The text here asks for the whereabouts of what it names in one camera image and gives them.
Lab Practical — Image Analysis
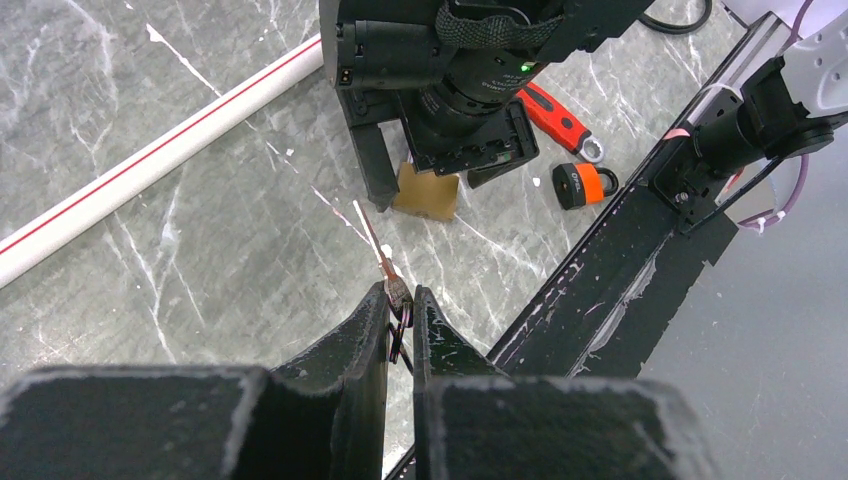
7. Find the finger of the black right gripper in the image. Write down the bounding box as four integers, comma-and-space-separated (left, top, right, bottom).
465, 159, 529, 189
349, 124, 400, 213

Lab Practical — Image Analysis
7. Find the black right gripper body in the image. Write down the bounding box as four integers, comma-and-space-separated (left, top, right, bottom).
319, 1, 648, 175

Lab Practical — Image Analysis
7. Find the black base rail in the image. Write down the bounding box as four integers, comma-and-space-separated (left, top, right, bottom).
384, 13, 796, 480

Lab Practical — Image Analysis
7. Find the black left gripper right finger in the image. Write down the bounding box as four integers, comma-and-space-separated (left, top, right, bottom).
413, 286, 721, 479

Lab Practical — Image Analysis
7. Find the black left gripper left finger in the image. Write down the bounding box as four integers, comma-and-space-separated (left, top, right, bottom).
1, 285, 389, 479

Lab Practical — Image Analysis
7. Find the white PVC pipe frame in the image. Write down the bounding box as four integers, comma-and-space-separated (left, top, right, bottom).
1, 34, 323, 287

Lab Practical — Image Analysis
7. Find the red handled adjustable wrench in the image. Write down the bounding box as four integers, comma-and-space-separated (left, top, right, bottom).
517, 82, 605, 164

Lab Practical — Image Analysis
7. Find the small orange black padlock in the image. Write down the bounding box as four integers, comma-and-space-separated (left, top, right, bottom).
551, 163, 620, 210

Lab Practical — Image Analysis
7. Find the brass padlock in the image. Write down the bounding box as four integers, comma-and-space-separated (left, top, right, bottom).
391, 162, 460, 223

